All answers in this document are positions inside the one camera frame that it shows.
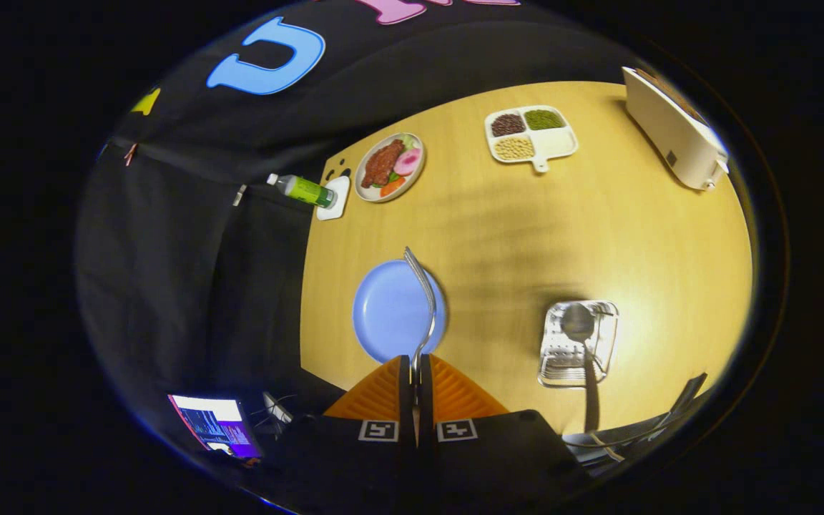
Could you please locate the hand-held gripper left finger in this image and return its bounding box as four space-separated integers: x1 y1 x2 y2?
255 354 415 515

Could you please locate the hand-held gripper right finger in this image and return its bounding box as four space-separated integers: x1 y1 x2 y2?
419 353 590 515

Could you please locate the wooden-handled metal fork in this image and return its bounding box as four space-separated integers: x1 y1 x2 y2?
403 246 438 448

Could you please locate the wooden-handled metal spoon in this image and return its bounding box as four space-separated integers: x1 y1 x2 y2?
560 303 602 433

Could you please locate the blue round plate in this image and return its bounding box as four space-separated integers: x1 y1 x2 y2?
352 260 447 363

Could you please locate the lit computer screen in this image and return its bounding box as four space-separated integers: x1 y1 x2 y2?
167 393 264 460

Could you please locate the white square coaster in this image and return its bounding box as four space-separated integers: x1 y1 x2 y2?
315 176 350 221

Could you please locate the round plate of toy food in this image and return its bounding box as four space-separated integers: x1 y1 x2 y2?
354 132 426 203

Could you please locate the green label plastic bottle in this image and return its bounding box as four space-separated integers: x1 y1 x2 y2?
267 173 338 210

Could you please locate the black backdrop cloth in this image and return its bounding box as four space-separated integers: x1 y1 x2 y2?
76 0 652 430

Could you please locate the white divided tray of beans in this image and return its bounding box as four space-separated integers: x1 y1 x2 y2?
484 105 579 174

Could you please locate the white toaster appliance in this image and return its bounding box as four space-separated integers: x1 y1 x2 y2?
622 66 730 192

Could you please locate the metal wire cutlery basket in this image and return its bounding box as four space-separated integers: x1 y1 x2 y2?
537 300 620 389

